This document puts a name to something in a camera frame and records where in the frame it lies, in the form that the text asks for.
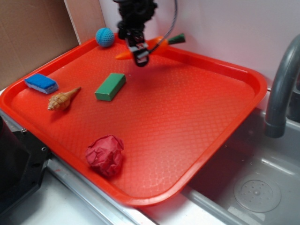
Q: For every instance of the red plastic tray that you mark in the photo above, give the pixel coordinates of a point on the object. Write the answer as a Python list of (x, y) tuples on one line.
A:
[(172, 115)]

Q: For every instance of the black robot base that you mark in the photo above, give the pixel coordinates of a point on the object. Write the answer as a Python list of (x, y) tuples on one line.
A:
[(23, 159)]

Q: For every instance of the crumpled red paper ball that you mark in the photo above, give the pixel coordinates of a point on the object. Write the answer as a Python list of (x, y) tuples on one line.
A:
[(105, 155)]

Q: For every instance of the green rectangular block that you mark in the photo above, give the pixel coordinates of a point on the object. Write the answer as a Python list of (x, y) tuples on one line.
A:
[(110, 87)]

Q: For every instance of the grey faucet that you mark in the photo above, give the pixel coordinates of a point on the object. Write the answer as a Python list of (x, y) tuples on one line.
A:
[(284, 99)]

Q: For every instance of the blue knitted ball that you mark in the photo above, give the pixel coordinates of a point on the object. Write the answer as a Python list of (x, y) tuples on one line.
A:
[(104, 37)]

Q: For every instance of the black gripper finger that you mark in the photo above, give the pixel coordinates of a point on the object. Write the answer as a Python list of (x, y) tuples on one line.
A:
[(135, 41), (141, 57)]

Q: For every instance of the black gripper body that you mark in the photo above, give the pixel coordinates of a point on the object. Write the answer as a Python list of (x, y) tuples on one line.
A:
[(134, 14)]

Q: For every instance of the grey sink basin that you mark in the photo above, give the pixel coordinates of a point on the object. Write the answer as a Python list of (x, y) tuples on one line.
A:
[(251, 180)]

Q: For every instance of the brown cardboard panel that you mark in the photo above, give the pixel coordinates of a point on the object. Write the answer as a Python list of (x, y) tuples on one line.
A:
[(32, 33)]

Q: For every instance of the blue sponge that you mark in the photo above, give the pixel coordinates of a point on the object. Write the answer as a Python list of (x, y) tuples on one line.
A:
[(42, 83)]

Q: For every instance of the tan spiral seashell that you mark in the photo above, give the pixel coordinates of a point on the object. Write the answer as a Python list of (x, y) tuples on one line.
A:
[(62, 100)]

